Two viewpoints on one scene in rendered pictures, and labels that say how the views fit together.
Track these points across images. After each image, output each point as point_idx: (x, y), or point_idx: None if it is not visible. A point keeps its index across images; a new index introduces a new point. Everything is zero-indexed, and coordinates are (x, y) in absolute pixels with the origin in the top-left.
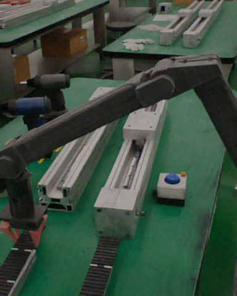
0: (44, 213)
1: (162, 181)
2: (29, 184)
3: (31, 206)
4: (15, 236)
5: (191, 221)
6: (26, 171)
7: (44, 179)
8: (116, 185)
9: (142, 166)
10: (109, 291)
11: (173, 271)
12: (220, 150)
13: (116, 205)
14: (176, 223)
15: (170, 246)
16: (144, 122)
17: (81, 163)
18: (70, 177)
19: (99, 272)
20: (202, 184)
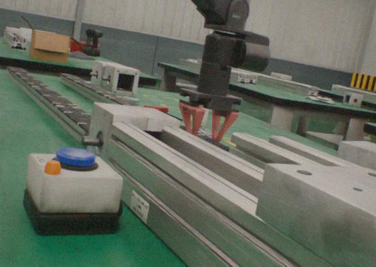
0: (189, 93)
1: (96, 162)
2: (205, 47)
3: (198, 79)
4: (214, 131)
5: None
6: (216, 34)
7: (287, 140)
8: (177, 145)
9: (167, 151)
10: (68, 136)
11: (0, 144)
12: None
13: (123, 106)
14: (23, 181)
15: (18, 160)
16: (371, 190)
17: (297, 157)
18: (262, 141)
19: (87, 121)
20: None
